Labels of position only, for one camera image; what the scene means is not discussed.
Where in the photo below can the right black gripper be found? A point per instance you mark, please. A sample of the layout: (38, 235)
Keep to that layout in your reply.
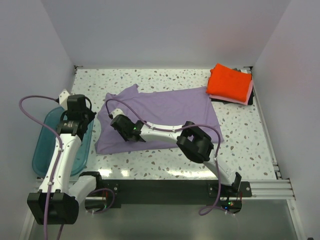
(124, 138)

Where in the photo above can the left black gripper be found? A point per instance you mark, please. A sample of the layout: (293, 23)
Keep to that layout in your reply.
(91, 115)

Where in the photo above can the folded orange t shirt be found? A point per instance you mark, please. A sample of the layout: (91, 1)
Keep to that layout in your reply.
(228, 83)

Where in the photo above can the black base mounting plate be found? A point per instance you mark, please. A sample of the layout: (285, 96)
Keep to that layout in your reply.
(153, 192)

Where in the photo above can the teal plastic bin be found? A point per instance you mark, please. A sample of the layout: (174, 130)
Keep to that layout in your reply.
(46, 145)

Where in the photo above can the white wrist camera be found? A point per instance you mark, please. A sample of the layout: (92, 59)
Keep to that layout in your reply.
(117, 112)
(62, 99)

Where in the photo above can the aluminium frame rail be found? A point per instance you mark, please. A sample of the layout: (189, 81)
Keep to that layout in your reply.
(279, 189)

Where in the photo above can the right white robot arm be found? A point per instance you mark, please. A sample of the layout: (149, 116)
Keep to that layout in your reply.
(195, 144)

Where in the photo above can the purple t shirt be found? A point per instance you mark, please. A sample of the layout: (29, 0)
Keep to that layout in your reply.
(170, 108)

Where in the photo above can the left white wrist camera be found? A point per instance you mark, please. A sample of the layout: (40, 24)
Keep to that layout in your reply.
(62, 99)

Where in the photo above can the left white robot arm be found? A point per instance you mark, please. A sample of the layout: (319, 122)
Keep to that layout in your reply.
(55, 202)

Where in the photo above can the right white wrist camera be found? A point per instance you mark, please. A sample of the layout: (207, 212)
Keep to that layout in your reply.
(117, 112)

